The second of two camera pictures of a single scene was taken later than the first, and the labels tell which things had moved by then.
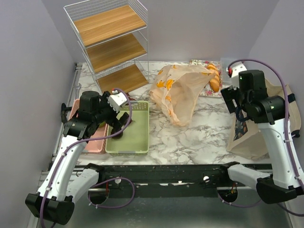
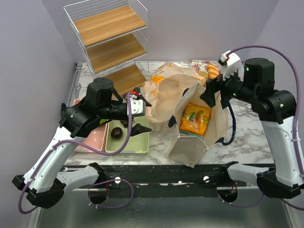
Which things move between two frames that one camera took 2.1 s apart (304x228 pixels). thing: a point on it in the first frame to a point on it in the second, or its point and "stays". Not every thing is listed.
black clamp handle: (63, 110) stays
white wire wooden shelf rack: (113, 36) stays
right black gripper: (229, 93) to (212, 85)
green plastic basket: (135, 140) stays
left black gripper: (115, 122) to (137, 128)
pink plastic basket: (94, 146) stays
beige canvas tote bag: (248, 142) to (199, 126)
